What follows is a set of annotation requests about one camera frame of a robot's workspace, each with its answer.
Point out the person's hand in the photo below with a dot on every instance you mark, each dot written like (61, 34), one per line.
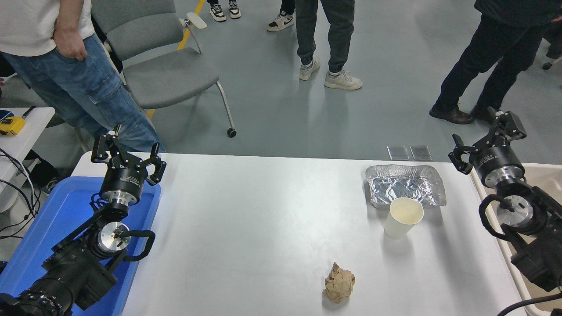
(70, 44)

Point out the metal floor plate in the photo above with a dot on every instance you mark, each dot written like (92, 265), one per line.
(398, 152)
(421, 152)

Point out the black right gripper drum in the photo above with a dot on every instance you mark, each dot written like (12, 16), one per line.
(500, 162)

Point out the yellow tape measure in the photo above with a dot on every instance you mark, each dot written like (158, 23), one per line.
(11, 126)

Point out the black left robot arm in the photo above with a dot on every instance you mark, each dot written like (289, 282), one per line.
(74, 267)

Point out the person in jeans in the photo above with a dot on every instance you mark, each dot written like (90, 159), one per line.
(66, 92)

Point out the person in grey trousers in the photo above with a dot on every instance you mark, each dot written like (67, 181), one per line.
(340, 39)

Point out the silver foil tray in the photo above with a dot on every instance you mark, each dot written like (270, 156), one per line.
(404, 186)

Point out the person in black-white sneakers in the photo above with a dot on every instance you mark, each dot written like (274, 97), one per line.
(281, 21)

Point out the person's forearm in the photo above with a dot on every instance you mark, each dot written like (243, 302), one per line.
(69, 15)

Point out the person in dark-white shoes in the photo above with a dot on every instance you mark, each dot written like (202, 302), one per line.
(217, 12)

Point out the large pale bin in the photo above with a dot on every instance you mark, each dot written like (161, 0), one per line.
(546, 175)

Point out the crumpled tan paper ball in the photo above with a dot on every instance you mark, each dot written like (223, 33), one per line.
(339, 284)

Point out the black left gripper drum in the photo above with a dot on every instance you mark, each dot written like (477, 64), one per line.
(124, 181)

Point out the blue plastic tray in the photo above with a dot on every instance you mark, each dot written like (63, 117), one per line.
(52, 219)

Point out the grey padded chair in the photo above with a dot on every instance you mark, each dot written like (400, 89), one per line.
(169, 79)

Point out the person in black trousers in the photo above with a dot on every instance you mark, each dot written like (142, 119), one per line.
(496, 44)

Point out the white side table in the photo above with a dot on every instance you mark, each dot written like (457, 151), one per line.
(35, 127)

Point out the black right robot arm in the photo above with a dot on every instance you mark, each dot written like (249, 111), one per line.
(538, 259)

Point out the white paper cup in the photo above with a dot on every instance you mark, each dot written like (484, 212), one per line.
(397, 226)

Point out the black wheeled chair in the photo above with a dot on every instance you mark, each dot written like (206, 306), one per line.
(554, 48)

